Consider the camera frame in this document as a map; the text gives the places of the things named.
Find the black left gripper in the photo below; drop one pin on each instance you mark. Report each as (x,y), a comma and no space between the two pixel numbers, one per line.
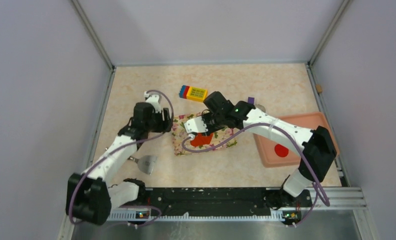
(166,120)

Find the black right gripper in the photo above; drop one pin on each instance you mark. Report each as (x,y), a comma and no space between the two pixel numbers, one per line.
(208,124)

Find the red dough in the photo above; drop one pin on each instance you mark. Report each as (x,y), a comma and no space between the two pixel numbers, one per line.
(201,140)

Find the floral cutting board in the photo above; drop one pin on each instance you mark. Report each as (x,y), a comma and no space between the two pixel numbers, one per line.
(219,139)

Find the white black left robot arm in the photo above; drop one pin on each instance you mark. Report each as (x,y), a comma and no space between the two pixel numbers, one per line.
(90,196)

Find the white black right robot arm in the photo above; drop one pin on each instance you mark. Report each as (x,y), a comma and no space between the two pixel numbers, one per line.
(315,146)

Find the metal dough scraper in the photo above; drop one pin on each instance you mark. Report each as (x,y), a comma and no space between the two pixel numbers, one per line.
(145,163)

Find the red dough disc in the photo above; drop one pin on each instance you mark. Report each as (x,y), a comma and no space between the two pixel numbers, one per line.
(281,151)

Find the colourful toy brick block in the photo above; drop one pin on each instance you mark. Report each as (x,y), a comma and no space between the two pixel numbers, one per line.
(193,93)

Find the pink plastic tray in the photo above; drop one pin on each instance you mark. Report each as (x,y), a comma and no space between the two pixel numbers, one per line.
(275,155)

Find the small wooden piece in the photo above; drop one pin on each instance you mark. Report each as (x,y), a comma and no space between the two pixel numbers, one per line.
(318,88)

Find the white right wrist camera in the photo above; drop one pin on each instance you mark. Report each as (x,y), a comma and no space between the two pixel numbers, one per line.
(195,126)

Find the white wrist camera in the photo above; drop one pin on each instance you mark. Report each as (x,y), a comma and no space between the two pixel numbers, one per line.
(154,99)
(195,126)

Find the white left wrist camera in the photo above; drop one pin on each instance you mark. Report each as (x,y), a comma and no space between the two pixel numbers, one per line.
(154,99)

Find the metal ring cutter purple handle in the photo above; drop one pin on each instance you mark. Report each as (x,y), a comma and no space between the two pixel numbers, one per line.
(252,100)

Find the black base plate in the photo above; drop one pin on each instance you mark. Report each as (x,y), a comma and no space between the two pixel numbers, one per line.
(221,201)

